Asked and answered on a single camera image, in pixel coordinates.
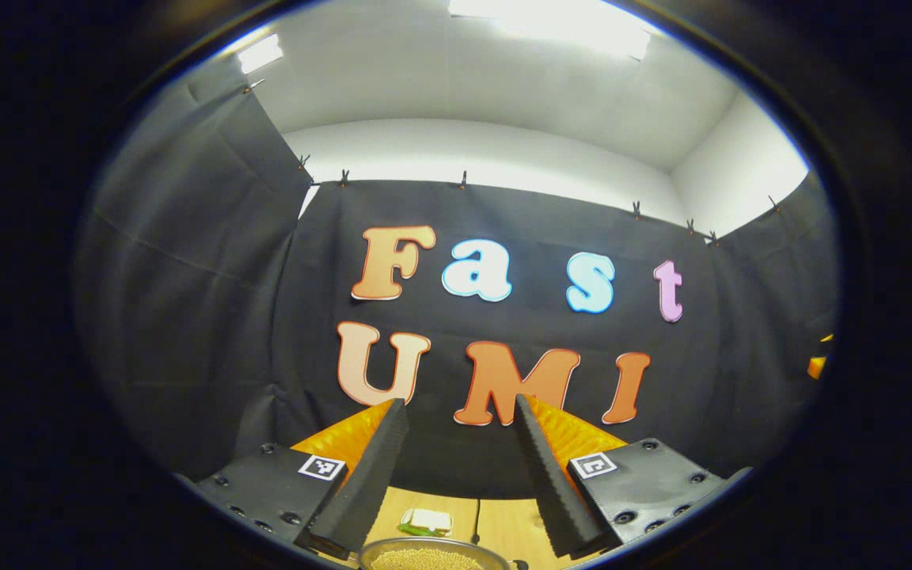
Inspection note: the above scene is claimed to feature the small ceiling light panel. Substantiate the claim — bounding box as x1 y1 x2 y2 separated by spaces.
238 33 284 74

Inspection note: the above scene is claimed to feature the row of black cloth clips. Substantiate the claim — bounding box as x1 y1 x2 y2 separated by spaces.
246 78 781 242

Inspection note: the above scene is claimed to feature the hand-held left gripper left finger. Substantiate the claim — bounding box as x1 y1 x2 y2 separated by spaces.
175 397 411 561

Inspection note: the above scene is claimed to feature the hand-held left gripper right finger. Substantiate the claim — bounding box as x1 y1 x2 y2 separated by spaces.
514 393 751 560

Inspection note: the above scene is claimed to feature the steel pot with soybeans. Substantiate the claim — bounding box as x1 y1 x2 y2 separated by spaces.
357 537 528 570

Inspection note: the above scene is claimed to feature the large ceiling light panel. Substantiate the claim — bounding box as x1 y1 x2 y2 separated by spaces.
448 0 653 61

